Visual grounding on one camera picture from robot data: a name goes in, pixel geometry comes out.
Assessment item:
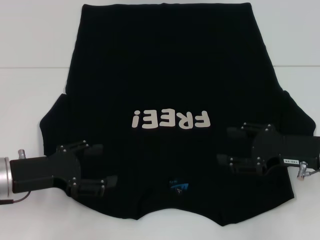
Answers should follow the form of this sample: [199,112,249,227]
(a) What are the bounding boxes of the right gripper cable with plug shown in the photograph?
[296,160,320,181]

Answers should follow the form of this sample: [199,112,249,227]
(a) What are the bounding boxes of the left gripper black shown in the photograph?
[9,140,118,199]

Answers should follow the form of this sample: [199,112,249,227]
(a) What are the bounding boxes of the black shirt with FREE print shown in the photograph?
[39,2,316,221]

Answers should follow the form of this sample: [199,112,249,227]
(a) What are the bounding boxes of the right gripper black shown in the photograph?
[216,121,320,175]

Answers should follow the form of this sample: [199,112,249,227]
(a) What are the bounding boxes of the dark left gripper cable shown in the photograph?
[0,190,31,205]

